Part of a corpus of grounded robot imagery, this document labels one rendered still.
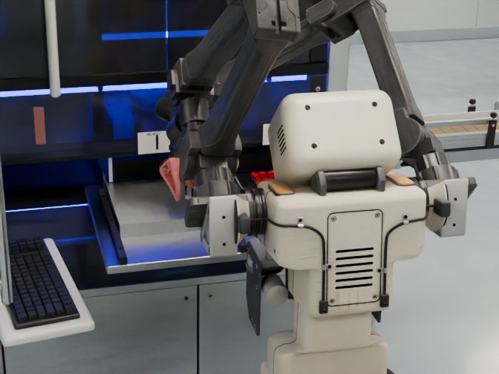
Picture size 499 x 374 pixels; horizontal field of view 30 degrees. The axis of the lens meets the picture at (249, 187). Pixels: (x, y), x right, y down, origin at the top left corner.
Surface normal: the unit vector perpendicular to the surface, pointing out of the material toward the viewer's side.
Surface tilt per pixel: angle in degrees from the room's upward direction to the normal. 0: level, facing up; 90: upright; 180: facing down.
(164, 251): 0
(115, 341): 90
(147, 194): 0
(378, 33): 53
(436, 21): 90
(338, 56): 90
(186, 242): 0
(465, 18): 90
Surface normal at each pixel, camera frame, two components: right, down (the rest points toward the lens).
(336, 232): 0.23, 0.26
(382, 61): -0.54, -0.32
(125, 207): 0.03, -0.92
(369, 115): 0.18, -0.33
